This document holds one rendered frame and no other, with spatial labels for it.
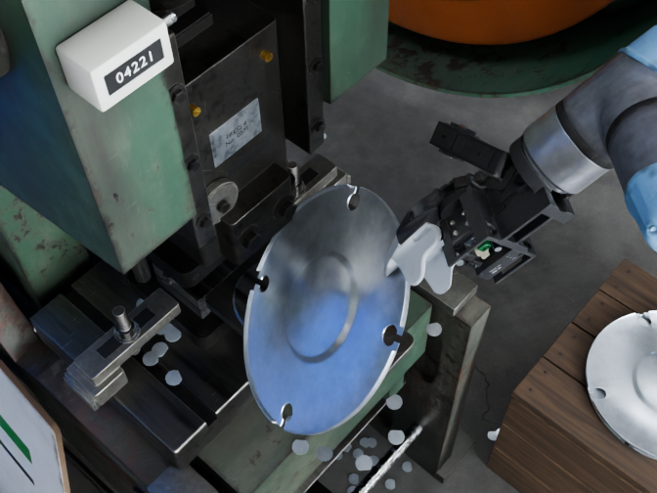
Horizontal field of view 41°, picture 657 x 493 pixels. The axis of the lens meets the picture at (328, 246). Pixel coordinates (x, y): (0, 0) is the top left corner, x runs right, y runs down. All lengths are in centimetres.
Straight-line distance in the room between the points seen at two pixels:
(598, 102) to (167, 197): 39
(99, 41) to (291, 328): 49
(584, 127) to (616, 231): 151
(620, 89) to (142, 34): 38
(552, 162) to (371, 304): 27
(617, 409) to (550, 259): 66
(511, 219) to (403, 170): 150
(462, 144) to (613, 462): 83
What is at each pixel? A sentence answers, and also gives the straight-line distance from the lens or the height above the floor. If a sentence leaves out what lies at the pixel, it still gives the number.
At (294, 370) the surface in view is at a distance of 101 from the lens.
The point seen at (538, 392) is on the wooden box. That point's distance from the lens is 158.
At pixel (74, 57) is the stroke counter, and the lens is 63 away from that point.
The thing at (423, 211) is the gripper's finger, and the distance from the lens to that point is 84.
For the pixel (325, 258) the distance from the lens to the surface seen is 100.
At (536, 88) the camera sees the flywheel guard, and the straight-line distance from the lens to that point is 104.
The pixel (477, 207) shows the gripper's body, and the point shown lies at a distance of 81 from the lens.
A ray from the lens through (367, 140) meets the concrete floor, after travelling 235.
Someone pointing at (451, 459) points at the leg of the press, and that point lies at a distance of 185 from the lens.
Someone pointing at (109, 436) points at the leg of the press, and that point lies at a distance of 126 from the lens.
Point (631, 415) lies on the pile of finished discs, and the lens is 159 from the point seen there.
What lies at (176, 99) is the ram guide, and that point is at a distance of 76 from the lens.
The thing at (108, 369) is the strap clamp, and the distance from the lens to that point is 116.
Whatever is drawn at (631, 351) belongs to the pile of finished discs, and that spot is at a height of 36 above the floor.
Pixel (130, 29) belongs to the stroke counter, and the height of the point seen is 133.
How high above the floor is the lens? 174
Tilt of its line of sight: 55 degrees down
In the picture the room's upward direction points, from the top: 1 degrees counter-clockwise
